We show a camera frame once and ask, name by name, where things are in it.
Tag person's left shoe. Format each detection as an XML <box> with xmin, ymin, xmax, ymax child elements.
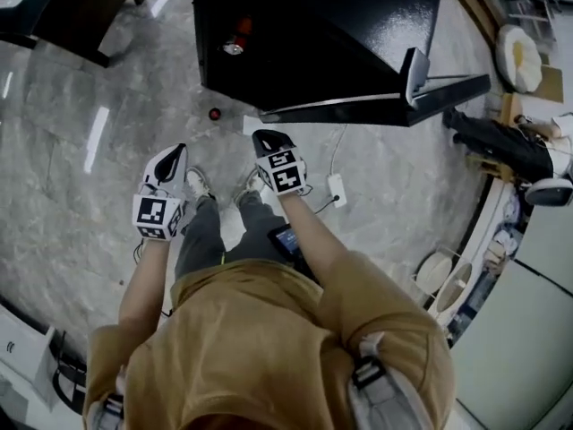
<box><xmin>184</xmin><ymin>167</ymin><xmax>218</xmax><ymax>202</ymax></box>

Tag dark trousers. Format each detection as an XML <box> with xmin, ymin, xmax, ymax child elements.
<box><xmin>174</xmin><ymin>190</ymin><xmax>323</xmax><ymax>286</ymax></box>

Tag person's left forearm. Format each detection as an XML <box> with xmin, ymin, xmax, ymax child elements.
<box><xmin>118</xmin><ymin>237</ymin><xmax>170</xmax><ymax>330</ymax></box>

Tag black plugged cable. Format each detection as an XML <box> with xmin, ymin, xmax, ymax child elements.
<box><xmin>312</xmin><ymin>194</ymin><xmax>339</xmax><ymax>215</ymax></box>

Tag white power cord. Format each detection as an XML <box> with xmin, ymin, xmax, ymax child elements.
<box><xmin>329</xmin><ymin>123</ymin><xmax>350</xmax><ymax>176</ymax></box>

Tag person's shoe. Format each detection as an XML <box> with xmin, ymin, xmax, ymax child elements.
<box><xmin>184</xmin><ymin>167</ymin><xmax>218</xmax><ymax>202</ymax></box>
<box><xmin>232</xmin><ymin>168</ymin><xmax>267</xmax><ymax>206</ymax></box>

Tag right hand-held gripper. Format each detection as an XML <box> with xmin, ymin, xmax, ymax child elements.
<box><xmin>251</xmin><ymin>128</ymin><xmax>308</xmax><ymax>197</ymax></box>

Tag white power strip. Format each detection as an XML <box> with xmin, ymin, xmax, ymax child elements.
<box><xmin>326</xmin><ymin>173</ymin><xmax>349</xmax><ymax>210</ymax></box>

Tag wooden sink cabinet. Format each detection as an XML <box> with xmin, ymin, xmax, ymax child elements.
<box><xmin>0</xmin><ymin>0</ymin><xmax>147</xmax><ymax>69</ymax></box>

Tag white box appliance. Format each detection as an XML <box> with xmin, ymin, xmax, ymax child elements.
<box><xmin>0</xmin><ymin>305</ymin><xmax>57</xmax><ymax>414</ymax></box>

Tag person's right forearm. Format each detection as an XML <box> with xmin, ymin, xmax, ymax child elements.
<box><xmin>277</xmin><ymin>191</ymin><xmax>359</xmax><ymax>277</ymax></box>

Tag round beige disc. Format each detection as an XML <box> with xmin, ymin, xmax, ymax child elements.
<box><xmin>436</xmin><ymin>262</ymin><xmax>475</xmax><ymax>315</ymax></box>
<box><xmin>415</xmin><ymin>248</ymin><xmax>454</xmax><ymax>296</ymax></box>

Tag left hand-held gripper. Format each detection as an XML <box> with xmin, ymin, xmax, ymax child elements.
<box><xmin>131</xmin><ymin>142</ymin><xmax>189</xmax><ymax>244</ymax></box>

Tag person's right shoe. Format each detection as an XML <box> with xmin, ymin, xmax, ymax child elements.
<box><xmin>232</xmin><ymin>168</ymin><xmax>267</xmax><ymax>206</ymax></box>

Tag black wire rack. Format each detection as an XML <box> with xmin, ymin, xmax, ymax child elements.
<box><xmin>51</xmin><ymin>329</ymin><xmax>89</xmax><ymax>417</ymax></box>

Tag grey backpack strap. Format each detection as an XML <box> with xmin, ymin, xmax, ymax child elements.
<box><xmin>84</xmin><ymin>365</ymin><xmax>129</xmax><ymax>430</ymax></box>
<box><xmin>346</xmin><ymin>329</ymin><xmax>444</xmax><ymax>430</ymax></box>

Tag black device with blue screen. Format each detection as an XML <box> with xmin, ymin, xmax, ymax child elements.
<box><xmin>267</xmin><ymin>223</ymin><xmax>321</xmax><ymax>286</ymax></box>

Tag tan shirt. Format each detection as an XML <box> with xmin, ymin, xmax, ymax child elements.
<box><xmin>82</xmin><ymin>247</ymin><xmax>458</xmax><ymax>430</ymax></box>

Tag round white and yellow cushion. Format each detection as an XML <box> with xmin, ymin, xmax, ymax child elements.
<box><xmin>494</xmin><ymin>23</ymin><xmax>545</xmax><ymax>94</ymax></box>

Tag bottle with red label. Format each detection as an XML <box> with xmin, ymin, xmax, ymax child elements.
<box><xmin>221</xmin><ymin>15</ymin><xmax>254</xmax><ymax>58</ymax></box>

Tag flat cardboard sheet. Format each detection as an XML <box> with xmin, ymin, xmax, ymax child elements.
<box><xmin>539</xmin><ymin>63</ymin><xmax>566</xmax><ymax>105</ymax></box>

